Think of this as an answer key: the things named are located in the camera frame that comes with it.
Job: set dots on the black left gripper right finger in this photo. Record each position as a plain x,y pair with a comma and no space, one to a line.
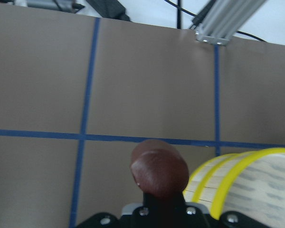
176,213

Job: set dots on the white steamer cloth liner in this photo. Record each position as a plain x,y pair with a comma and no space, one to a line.
259,190

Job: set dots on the aluminium frame post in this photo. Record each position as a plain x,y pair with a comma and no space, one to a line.
219,20

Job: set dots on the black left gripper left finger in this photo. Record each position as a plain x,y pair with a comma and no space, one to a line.
134,215

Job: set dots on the brown paper table mat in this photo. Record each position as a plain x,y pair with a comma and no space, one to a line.
77,93

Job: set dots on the black power adapter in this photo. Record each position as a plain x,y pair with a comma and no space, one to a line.
110,9

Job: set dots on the brown bun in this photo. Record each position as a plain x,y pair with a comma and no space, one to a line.
159,169

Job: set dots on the yellow bottom steamer layer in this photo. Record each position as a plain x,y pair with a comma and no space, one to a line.
198,189

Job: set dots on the yellow top steamer layer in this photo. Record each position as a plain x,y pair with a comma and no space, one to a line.
219,200

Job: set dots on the yellow steamer layer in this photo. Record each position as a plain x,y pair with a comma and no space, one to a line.
219,200
198,189

